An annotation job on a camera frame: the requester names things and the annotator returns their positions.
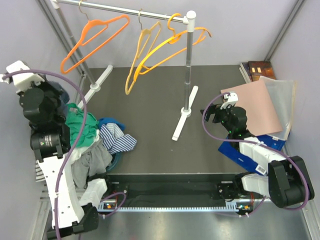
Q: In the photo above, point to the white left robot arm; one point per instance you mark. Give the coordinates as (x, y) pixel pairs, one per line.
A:
(50, 142)

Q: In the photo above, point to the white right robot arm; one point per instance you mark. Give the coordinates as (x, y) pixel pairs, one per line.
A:
(285, 180)

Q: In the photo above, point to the grey white garment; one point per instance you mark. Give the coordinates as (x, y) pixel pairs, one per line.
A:
(88, 161)

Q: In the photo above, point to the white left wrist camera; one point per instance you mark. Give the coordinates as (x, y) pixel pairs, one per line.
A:
(21, 81)

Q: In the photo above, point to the silver white clothes rack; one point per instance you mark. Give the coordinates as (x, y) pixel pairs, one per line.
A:
(189, 20)

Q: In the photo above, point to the blue white striped shirt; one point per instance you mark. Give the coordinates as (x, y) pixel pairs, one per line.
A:
(114, 140)

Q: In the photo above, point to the blue clipboard folder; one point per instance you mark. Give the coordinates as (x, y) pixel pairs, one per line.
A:
(254, 157)

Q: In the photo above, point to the green garment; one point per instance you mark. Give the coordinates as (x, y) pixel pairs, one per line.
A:
(74, 120)

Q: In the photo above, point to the translucent plastic folder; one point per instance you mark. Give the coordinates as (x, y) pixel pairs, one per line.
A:
(283, 95)

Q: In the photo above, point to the pink folder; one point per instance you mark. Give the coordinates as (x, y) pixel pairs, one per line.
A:
(262, 118)

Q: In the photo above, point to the navy blue tank top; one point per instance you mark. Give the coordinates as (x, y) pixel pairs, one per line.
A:
(64, 97)

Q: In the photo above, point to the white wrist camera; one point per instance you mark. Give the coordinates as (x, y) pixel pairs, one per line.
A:
(21, 81)
(230, 99)

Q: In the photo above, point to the brown book stack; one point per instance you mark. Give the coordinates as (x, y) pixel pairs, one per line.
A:
(252, 70)

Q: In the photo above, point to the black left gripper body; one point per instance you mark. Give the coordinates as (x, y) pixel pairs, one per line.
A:
(53, 93)

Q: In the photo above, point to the black white striped shirt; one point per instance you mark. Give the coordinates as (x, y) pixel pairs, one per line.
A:
(39, 175)

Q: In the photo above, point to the grey slotted cable duct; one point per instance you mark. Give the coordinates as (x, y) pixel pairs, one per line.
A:
(229, 207)

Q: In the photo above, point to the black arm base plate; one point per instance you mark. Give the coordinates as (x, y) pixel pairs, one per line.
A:
(174, 190)

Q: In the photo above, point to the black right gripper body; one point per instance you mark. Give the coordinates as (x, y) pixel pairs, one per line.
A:
(221, 116)

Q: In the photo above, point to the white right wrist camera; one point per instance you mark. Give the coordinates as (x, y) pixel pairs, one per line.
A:
(230, 99)

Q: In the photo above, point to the blue laundry basin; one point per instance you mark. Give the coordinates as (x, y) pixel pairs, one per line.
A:
(115, 160)

